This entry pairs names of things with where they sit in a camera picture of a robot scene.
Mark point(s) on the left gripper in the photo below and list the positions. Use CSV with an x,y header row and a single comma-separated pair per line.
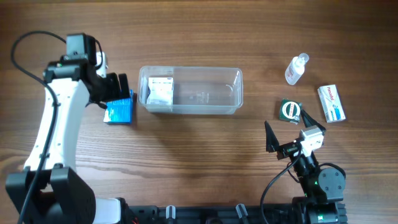
x,y
114,92

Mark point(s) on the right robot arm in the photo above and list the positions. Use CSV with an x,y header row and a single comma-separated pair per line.
x,y
322,184

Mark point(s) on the green round-label packet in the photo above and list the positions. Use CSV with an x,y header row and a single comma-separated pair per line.
x,y
290,111

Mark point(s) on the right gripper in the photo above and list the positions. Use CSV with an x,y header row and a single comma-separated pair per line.
x,y
273,144

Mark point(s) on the white dropper bottle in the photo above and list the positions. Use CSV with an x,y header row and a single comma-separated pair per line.
x,y
296,68

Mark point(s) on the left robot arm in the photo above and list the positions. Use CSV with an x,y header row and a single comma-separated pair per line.
x,y
48,189

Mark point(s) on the white Panadol box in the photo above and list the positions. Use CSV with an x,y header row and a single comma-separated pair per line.
x,y
331,103

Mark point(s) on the clear plastic container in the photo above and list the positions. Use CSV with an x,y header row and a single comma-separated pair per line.
x,y
197,90

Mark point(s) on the white medicine box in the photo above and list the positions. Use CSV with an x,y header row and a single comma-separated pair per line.
x,y
160,91

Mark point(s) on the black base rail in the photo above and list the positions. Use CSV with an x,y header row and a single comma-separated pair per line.
x,y
272,213

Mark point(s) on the blue medicine box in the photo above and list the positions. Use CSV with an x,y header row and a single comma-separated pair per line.
x,y
119,111

